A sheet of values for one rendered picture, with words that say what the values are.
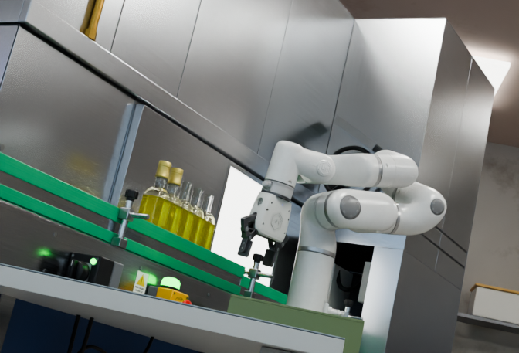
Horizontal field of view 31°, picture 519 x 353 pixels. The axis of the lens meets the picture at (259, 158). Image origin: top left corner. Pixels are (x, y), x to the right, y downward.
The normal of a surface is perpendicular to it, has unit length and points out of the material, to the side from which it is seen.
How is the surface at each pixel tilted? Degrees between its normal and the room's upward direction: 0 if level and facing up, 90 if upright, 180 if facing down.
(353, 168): 104
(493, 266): 90
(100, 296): 90
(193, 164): 90
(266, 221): 96
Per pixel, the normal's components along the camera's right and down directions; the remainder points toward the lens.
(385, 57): -0.47, -0.32
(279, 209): 0.72, 0.07
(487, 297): -0.09, -0.27
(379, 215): 0.47, 0.00
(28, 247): 0.86, 0.07
